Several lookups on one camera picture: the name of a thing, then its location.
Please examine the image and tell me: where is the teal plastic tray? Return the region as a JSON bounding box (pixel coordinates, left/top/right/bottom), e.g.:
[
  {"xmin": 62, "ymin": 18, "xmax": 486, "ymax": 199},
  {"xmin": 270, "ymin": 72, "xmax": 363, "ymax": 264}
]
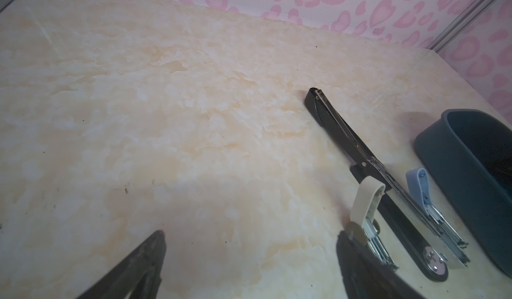
[{"xmin": 414, "ymin": 109, "xmax": 511, "ymax": 276}]

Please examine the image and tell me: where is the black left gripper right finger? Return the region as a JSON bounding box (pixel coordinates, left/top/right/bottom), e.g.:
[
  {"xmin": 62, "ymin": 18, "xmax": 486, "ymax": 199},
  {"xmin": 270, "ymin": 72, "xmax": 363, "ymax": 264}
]
[{"xmin": 336, "ymin": 231, "xmax": 423, "ymax": 299}]

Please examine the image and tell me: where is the black long stapler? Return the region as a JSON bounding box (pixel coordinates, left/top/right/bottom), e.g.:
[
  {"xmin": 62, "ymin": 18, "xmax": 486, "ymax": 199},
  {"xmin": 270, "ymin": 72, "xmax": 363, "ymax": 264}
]
[{"xmin": 304, "ymin": 88, "xmax": 470, "ymax": 282}]

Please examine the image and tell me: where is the aluminium corner frame post right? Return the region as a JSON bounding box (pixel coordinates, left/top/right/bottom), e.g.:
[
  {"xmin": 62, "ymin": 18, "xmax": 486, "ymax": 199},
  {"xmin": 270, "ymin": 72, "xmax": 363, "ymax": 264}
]
[{"xmin": 427, "ymin": 0, "xmax": 497, "ymax": 53}]

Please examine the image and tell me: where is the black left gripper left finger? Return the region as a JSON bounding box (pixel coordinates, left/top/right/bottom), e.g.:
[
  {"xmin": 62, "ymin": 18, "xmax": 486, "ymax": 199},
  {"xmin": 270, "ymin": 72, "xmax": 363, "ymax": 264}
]
[{"xmin": 79, "ymin": 230, "xmax": 167, "ymax": 298}]

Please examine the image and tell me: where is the light blue mini stapler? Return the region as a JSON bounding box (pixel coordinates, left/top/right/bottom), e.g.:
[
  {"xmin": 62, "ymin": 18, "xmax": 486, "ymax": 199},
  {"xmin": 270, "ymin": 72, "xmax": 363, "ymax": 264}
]
[{"xmin": 406, "ymin": 168, "xmax": 468, "ymax": 249}]

